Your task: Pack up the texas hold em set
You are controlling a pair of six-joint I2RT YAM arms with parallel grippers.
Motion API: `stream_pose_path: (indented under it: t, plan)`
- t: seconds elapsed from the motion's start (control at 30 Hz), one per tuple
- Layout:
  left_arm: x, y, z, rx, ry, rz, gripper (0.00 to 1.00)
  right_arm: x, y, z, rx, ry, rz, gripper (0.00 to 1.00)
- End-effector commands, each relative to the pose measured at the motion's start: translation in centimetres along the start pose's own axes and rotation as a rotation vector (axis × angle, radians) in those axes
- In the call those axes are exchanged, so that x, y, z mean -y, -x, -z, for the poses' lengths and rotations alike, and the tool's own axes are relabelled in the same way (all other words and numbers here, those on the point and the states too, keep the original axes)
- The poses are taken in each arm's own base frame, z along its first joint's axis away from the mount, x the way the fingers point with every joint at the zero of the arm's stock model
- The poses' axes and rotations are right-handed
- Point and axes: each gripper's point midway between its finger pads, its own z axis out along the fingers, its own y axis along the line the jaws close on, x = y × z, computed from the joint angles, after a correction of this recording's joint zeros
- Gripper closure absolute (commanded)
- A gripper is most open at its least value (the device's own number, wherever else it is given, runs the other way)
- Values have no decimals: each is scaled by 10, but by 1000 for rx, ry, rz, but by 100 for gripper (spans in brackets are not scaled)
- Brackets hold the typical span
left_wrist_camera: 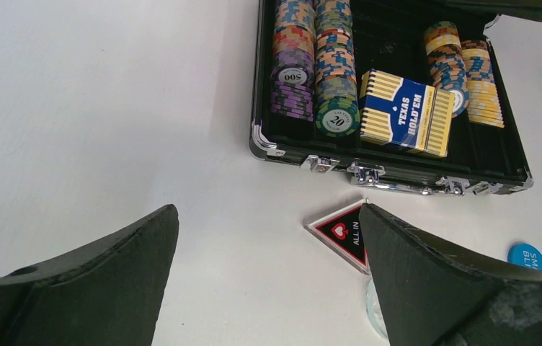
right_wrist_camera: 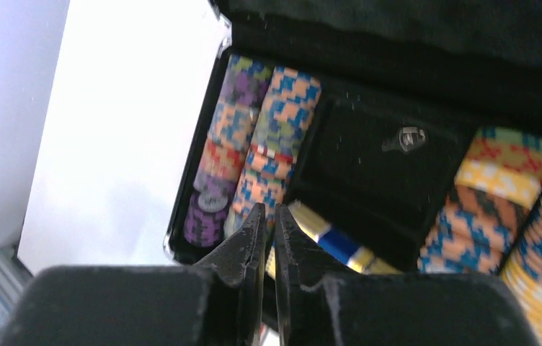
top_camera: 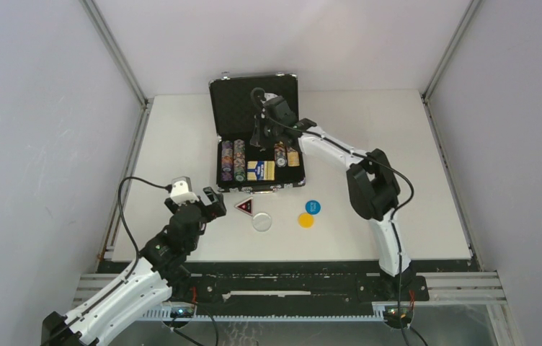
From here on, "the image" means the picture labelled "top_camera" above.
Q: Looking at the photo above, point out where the yellow blue card deck box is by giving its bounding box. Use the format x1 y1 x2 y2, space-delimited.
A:
246 161 276 182

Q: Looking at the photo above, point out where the white dealer button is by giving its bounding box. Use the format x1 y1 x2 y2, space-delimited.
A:
252 213 272 232

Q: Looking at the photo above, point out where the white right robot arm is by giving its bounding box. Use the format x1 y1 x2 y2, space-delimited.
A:
250 88 411 300

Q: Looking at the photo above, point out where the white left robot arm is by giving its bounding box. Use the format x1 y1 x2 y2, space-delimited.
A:
40 184 226 345

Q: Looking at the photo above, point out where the loose purple chip stack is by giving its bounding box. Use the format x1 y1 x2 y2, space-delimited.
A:
221 172 234 182

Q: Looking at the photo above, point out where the left chip row purple end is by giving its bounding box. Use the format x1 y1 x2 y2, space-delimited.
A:
221 141 234 173

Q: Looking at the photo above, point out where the right chip row orange blue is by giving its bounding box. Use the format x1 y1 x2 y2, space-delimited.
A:
274 142 288 167

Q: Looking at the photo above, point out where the black aluminium poker case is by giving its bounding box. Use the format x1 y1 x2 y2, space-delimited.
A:
209 74 306 193

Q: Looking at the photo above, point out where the right chip row yellow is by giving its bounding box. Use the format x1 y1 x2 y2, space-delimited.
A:
286 147 301 167

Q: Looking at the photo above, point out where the triangular all in button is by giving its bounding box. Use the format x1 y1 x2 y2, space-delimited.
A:
234 197 253 217

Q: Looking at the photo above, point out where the blue small blind button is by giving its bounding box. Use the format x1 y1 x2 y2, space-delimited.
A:
305 200 321 216

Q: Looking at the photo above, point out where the yellow big blind button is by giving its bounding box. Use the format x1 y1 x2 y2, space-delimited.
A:
298 213 315 229

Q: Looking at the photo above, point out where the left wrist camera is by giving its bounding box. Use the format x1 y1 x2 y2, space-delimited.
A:
169 176 198 205

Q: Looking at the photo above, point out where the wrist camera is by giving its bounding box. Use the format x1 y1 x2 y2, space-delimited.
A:
169 176 198 205
262 92 278 107

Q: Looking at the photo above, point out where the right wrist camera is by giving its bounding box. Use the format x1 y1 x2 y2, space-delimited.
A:
262 92 278 107

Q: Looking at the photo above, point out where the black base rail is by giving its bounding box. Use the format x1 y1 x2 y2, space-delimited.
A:
97 259 430 319

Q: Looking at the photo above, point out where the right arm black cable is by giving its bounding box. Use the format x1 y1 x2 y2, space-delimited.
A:
250 87 415 335

